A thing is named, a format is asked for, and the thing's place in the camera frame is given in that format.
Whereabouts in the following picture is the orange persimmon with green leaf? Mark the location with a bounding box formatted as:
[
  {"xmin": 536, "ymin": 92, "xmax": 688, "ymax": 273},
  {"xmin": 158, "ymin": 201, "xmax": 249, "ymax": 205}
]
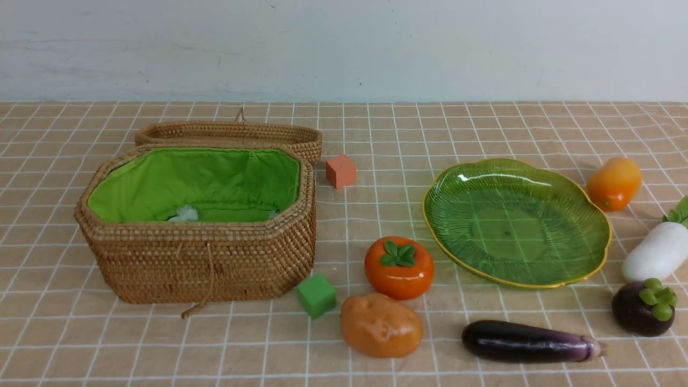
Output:
[{"xmin": 364, "ymin": 236, "xmax": 435, "ymax": 300}]

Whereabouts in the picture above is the brown potato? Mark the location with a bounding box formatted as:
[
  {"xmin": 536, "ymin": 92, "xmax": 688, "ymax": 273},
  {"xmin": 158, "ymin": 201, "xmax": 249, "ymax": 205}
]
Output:
[{"xmin": 340, "ymin": 292, "xmax": 424, "ymax": 359}]

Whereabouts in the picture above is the purple eggplant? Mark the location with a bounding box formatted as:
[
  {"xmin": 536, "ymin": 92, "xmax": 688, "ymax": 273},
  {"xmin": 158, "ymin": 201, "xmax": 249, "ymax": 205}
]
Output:
[{"xmin": 461, "ymin": 319, "xmax": 607, "ymax": 363}]

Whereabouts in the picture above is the orange yellow mango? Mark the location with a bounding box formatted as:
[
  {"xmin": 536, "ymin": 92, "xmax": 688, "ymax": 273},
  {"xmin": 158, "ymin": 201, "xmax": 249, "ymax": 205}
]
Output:
[{"xmin": 586, "ymin": 157, "xmax": 643, "ymax": 212}]

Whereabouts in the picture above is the white radish with green leaves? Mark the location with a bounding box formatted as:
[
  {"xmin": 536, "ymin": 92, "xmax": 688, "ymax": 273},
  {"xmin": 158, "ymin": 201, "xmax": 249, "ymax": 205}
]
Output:
[{"xmin": 622, "ymin": 196, "xmax": 687, "ymax": 282}]

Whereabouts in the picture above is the dark purple mangosteen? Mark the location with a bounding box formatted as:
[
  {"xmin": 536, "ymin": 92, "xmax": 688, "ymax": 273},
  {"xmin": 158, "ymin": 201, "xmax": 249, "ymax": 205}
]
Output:
[{"xmin": 611, "ymin": 278, "xmax": 677, "ymax": 336}]

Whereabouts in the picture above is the orange foam cube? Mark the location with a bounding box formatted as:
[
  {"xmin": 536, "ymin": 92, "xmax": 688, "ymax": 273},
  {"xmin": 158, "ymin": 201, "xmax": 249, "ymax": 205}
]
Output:
[{"xmin": 325, "ymin": 154, "xmax": 357, "ymax": 189}]

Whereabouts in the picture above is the beige checkered tablecloth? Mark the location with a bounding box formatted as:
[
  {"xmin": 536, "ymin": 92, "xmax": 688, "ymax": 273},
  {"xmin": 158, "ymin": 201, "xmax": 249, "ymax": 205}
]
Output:
[{"xmin": 1, "ymin": 101, "xmax": 686, "ymax": 386}]

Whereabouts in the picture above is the woven wicker basket lid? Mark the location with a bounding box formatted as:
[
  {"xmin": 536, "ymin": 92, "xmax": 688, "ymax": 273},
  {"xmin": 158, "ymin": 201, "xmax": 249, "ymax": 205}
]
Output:
[{"xmin": 134, "ymin": 108, "xmax": 323, "ymax": 163}]

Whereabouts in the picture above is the green foam cube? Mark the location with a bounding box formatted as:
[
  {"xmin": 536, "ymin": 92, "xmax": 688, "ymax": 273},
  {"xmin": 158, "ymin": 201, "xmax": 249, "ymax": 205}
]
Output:
[{"xmin": 296, "ymin": 274, "xmax": 337, "ymax": 319}]

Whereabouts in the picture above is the woven wicker basket green lining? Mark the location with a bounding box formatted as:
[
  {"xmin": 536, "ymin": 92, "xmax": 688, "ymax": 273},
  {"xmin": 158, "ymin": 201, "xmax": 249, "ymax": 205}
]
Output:
[{"xmin": 74, "ymin": 142, "xmax": 317, "ymax": 305}]

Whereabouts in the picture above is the green glass leaf plate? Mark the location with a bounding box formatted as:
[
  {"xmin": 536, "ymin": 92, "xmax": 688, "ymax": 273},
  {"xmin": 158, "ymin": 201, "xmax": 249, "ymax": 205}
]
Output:
[{"xmin": 422, "ymin": 157, "xmax": 613, "ymax": 289}]

